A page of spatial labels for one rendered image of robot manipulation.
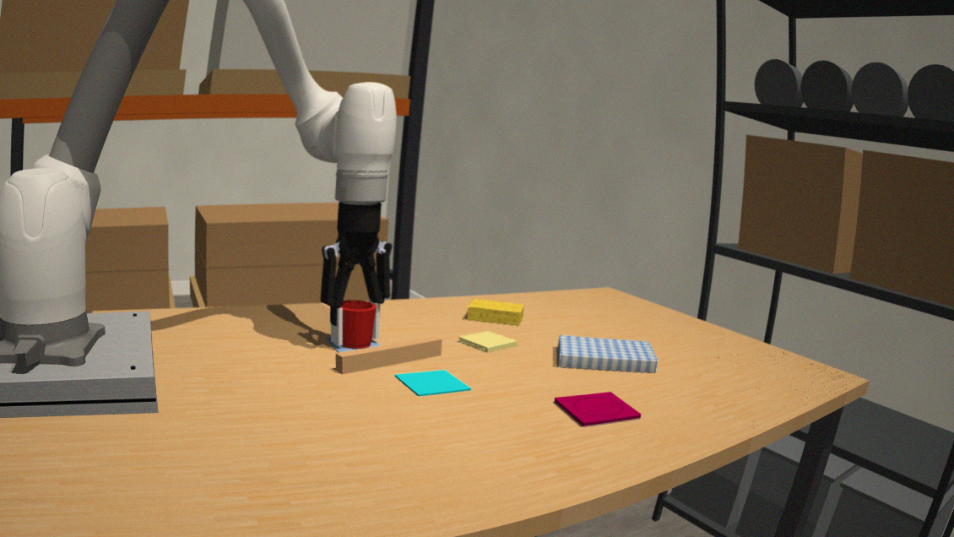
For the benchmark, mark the pale yellow flat pad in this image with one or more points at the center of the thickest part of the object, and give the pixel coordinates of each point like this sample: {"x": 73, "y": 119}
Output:
{"x": 487, "y": 341}

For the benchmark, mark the red cup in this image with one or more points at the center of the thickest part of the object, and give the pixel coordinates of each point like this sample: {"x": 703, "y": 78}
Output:
{"x": 358, "y": 324}

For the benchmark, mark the magenta square coaster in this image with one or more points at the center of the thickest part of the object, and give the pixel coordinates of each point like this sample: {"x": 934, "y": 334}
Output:
{"x": 597, "y": 409}

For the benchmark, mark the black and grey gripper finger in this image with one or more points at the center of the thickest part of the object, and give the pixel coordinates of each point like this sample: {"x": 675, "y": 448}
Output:
{"x": 377, "y": 284}
{"x": 333, "y": 294}

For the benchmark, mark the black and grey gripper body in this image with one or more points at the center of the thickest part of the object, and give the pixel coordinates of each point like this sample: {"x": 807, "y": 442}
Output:
{"x": 354, "y": 219}

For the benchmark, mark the yellow sponge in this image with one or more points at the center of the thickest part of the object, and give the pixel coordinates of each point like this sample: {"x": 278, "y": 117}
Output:
{"x": 495, "y": 312}

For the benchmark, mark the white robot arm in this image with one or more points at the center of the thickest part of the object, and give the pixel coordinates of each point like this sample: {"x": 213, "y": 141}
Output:
{"x": 43, "y": 226}

